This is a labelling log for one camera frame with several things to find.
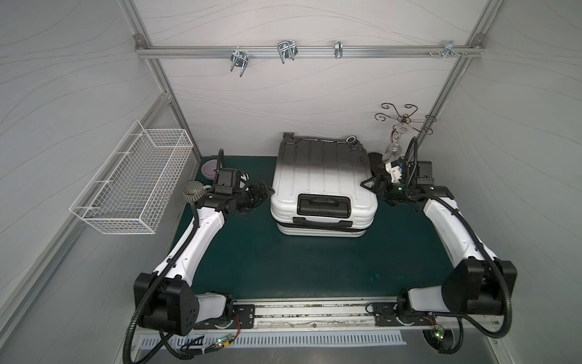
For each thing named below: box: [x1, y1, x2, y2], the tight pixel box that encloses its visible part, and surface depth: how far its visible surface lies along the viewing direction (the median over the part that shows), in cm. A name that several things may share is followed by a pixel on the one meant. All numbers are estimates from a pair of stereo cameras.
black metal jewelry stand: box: [368, 102, 437, 177], surface depth 97 cm
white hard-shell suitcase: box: [270, 132, 379, 238], surface depth 83 cm
